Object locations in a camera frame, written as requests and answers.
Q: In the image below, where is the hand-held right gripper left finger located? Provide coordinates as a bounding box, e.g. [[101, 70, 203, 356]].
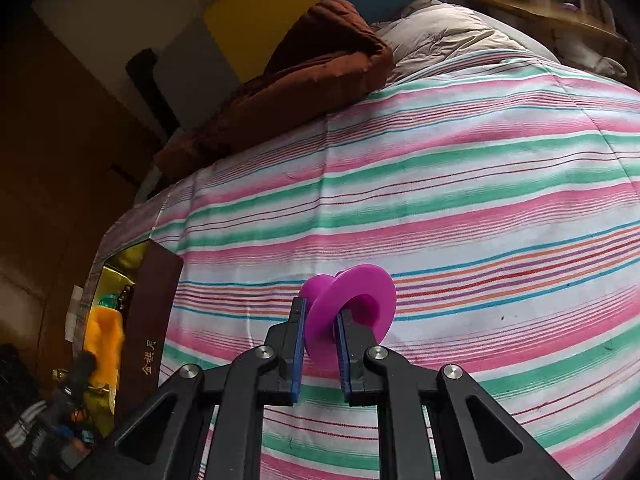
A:
[[70, 297, 308, 480]]

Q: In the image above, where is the wooden shelf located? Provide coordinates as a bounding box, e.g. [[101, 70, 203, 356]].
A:
[[460, 0, 631, 61]]

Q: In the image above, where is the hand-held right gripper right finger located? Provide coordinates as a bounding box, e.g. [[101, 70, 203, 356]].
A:
[[335, 310, 576, 480]]

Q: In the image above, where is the pink green striped bedsheet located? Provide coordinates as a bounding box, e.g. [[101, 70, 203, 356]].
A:
[[82, 50, 640, 480]]

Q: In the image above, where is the magenta plastic funnel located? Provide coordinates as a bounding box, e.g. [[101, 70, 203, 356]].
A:
[[300, 266, 398, 373]]

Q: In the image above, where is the yellow oval plastic part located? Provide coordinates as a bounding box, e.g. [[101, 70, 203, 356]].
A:
[[86, 307, 126, 396]]

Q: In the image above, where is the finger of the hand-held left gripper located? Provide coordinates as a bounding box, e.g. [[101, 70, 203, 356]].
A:
[[62, 351, 99, 391]]

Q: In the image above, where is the grey beige duvet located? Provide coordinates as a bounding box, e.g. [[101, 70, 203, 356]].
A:
[[372, 0, 561, 86]]

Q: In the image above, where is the black rolled mat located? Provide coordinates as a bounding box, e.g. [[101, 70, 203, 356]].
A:
[[125, 47, 181, 136]]

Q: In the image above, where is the wooden wardrobe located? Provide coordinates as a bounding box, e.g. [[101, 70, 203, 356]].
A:
[[0, 10, 166, 361]]

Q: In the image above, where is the brown quilted blanket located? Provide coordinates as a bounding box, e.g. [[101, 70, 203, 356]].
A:
[[152, 0, 396, 183]]

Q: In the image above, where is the gold metal tin tray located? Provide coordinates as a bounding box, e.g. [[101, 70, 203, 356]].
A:
[[82, 240, 184, 436]]

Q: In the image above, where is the grey yellow blue headboard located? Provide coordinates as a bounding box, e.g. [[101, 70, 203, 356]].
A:
[[152, 0, 446, 133]]

